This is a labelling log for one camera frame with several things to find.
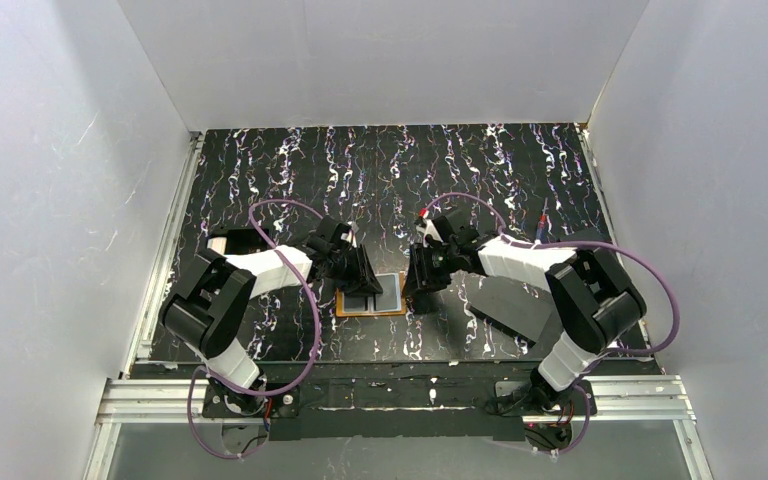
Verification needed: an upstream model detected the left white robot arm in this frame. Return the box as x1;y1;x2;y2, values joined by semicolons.
158;216;383;397

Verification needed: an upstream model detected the black flat slab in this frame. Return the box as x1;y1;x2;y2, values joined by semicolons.
468;277;560;344

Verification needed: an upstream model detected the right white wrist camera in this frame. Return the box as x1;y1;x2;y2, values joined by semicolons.
415;208;443;247

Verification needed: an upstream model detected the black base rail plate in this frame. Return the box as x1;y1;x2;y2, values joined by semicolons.
196;361;598;448

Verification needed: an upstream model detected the orange card holder wallet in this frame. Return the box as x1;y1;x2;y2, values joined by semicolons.
335;272;407;318

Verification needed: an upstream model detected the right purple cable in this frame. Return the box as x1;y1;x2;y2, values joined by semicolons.
420;192;681;458

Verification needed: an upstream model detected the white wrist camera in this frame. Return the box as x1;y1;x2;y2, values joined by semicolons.
415;208;443;247
343;224;360;247

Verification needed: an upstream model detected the purple cable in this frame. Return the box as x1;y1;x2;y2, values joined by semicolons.
420;192;681;458
187;199;327;462

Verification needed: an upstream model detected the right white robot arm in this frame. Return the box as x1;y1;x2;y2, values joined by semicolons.
402;209;647;407

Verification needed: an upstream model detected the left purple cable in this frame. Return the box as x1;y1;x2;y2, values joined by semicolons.
187;199;327;462

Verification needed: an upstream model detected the blue red screwdriver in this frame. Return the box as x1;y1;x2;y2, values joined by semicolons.
535;198;549;243

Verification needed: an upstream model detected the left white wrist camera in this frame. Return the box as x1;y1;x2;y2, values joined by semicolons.
343;224;360;247

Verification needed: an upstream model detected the white block in box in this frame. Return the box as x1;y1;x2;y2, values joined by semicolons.
206;237;227;255

